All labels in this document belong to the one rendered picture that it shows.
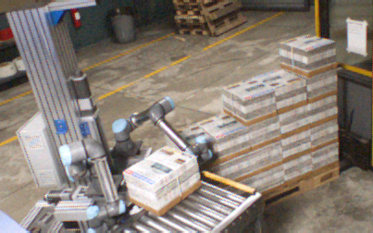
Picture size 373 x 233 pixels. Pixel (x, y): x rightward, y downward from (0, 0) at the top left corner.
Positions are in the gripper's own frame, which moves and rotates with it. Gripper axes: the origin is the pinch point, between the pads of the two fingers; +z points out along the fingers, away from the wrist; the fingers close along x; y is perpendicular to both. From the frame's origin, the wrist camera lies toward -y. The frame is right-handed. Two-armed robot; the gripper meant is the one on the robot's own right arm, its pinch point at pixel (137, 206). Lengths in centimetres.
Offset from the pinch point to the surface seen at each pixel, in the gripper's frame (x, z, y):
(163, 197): -22.7, 5.0, 12.4
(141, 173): -7.3, 4.0, 25.0
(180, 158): -17.1, 28.9, 24.9
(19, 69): 616, 200, -50
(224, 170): 5, 88, -25
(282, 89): -17, 144, 26
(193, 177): -23.1, 31.3, 10.9
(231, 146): 2, 97, -7
